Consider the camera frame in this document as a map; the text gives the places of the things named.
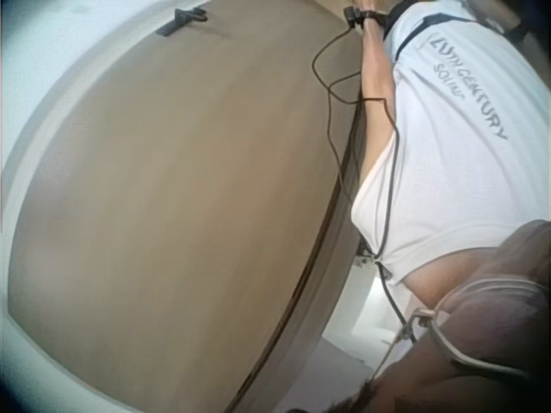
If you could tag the black wrist band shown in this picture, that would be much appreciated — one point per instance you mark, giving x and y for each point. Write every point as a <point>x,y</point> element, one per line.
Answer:
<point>373,16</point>

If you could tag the person's left hand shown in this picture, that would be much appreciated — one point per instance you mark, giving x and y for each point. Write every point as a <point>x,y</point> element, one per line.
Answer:
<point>370,4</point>

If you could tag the small black clip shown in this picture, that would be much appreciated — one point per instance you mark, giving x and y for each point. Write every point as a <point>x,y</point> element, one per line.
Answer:
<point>183,20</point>

